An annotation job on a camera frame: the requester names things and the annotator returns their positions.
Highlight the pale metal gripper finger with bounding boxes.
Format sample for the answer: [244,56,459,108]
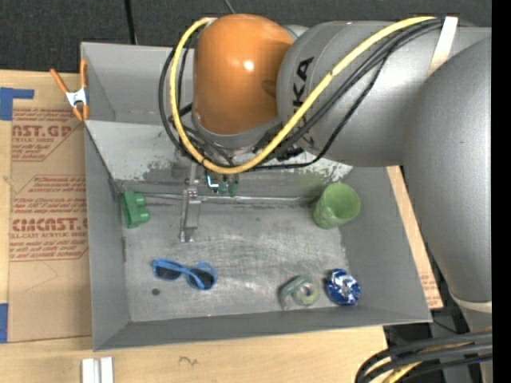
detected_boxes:
[188,196,202,242]
[179,190,190,243]

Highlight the green cup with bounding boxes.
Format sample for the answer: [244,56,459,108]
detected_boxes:
[312,181,362,230]

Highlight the black cylinder on white bracket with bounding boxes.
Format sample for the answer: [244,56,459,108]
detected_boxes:
[275,144,305,162]

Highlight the grey-green tape roll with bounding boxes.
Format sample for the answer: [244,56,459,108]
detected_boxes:
[278,274,321,310]

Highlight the blue sunglasses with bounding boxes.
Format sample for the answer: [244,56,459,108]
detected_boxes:
[151,259,218,291]

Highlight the grey metal bin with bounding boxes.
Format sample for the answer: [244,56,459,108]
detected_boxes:
[79,41,434,353]

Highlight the green toy building block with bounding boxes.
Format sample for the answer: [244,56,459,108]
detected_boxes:
[121,189,151,230]

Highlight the brown cardboard board, red print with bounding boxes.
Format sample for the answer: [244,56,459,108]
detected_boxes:
[0,69,445,345]

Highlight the blue and white round object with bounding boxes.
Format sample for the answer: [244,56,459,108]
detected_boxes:
[323,268,362,306]

